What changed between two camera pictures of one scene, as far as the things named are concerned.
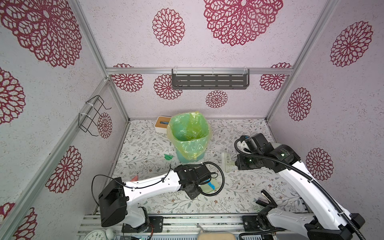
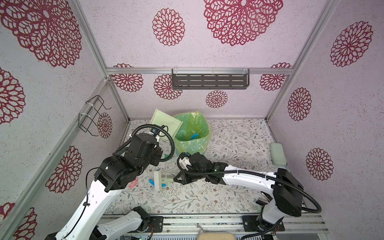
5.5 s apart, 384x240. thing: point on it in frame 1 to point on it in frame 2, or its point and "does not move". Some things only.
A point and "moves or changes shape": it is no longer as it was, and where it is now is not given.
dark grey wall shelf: (210, 79) does not move
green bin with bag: (189, 133) does not move
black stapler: (272, 204) does not move
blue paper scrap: (212, 186) to (194, 136)
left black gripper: (193, 195) to (158, 153)
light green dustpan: (205, 187) to (170, 122)
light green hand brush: (226, 163) moves or changes shape
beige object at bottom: (216, 235) does not move
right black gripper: (239, 163) to (184, 179)
